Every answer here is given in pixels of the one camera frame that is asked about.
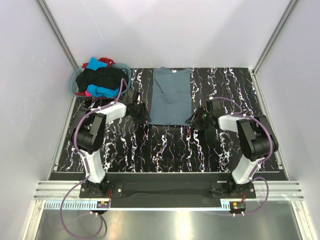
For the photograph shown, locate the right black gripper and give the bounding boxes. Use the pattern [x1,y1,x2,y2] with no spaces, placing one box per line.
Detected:
[185,106,213,132]

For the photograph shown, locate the grey blue t shirt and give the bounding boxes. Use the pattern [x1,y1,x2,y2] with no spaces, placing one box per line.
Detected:
[149,67,192,126]

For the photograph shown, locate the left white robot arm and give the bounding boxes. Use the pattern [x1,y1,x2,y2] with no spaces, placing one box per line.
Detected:
[71,89,151,198]

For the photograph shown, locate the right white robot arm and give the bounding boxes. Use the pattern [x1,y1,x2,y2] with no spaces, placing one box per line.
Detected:
[185,97,279,199]

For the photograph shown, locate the black t shirt in basket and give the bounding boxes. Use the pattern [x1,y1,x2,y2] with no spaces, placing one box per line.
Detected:
[75,67,129,92]

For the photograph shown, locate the cyan t shirt in basket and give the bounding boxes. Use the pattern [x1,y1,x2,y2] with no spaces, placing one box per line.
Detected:
[86,57,120,98]

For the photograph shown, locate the pink garment in basket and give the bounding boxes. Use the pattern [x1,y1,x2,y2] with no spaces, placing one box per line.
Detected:
[84,90,92,97]

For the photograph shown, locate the red t shirt in basket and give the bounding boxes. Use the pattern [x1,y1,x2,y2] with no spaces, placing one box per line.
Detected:
[75,57,120,98]

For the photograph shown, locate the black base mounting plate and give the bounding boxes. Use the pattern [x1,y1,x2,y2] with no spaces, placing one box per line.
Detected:
[80,172,256,209]

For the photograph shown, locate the teal plastic laundry basket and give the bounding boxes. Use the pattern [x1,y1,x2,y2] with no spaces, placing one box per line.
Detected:
[68,63,132,99]

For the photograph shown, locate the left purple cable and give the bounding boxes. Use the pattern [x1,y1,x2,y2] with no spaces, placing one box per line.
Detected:
[59,77,130,237]

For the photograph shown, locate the aluminium frame rail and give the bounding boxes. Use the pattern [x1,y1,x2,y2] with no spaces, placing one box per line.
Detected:
[33,180,304,211]

